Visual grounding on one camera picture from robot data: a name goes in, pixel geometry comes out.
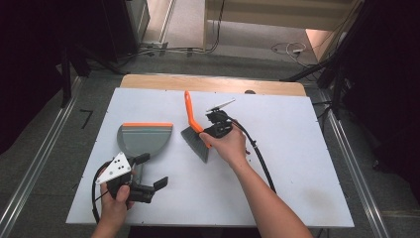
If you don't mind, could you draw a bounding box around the grey power strip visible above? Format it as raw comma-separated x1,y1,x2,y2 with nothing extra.
140,40,169,54

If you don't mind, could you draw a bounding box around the grey cabinet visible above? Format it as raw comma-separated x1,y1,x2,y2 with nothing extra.
126,0,152,44

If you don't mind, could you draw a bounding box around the grey dustpan with orange edge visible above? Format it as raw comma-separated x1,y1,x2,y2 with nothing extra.
116,122,174,186

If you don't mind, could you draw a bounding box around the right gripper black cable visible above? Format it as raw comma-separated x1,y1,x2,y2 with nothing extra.
229,119,277,194

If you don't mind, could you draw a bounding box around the black metal stand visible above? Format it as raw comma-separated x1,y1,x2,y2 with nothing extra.
58,44,73,109

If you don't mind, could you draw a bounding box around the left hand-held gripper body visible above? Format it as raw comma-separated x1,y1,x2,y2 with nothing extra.
94,151,157,204

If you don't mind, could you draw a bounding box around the black curtain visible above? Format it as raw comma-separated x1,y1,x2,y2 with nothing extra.
325,0,420,206
0,0,138,157

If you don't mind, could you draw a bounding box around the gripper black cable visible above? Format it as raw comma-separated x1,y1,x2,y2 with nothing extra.
229,119,277,194
91,161,112,224

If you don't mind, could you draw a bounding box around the orange brush with grey bristles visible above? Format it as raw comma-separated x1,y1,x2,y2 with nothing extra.
179,89,212,164

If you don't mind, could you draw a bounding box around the light brown panel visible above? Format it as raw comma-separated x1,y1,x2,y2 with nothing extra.
305,28,345,63

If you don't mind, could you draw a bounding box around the aluminium floor rail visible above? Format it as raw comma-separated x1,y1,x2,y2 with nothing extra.
318,90,392,238
0,76,84,238

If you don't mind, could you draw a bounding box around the person's right hand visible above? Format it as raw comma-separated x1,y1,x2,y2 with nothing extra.
198,124,250,168

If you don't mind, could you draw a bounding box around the white cable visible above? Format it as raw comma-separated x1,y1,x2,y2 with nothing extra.
270,42,310,67

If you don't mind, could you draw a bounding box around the wooden table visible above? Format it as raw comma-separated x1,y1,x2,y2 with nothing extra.
119,73,307,97

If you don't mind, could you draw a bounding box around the white table mat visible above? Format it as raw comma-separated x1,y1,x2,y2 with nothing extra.
64,87,355,229

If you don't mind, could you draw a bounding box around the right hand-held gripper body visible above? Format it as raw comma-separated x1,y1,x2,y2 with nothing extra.
204,98,237,139

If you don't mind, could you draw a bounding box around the person's left hand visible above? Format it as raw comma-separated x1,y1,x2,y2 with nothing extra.
98,168,137,229

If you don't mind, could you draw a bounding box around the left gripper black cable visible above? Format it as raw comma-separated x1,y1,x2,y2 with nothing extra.
91,161,112,224

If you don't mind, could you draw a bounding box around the light wooden shelf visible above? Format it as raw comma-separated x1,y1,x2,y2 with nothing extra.
202,0,365,53

